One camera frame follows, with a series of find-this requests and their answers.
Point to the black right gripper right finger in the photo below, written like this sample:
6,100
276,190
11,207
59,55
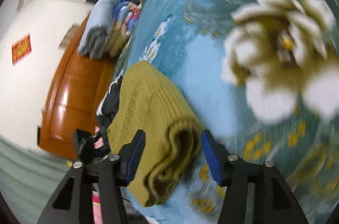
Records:
260,185

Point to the olive green knitted sweater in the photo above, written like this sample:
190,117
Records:
149,101

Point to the black and white garment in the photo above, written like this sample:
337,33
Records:
108,108

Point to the red wall decoration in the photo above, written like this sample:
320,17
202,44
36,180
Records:
21,48

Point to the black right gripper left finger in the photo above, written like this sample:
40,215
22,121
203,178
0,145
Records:
72,202

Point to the orange wooden headboard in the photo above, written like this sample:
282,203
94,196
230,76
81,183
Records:
77,88

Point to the stack of folded quilts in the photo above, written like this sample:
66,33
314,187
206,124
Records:
108,28

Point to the blue floral bed blanket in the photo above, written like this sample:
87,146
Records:
261,75

